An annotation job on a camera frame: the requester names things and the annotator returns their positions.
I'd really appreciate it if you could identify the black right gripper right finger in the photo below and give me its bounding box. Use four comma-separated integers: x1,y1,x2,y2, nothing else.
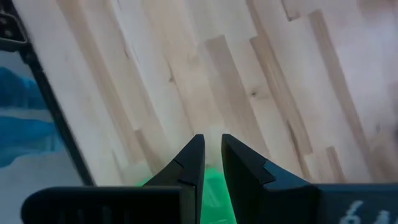
221,133,320,224

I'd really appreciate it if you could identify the green plastic basket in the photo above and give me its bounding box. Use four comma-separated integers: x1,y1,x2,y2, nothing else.
136,166,239,224

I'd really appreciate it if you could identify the black aluminium table frame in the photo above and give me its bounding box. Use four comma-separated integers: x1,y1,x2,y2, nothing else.
0,0,96,187

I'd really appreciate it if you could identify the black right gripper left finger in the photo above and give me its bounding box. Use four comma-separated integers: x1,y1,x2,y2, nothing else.
143,133,206,224

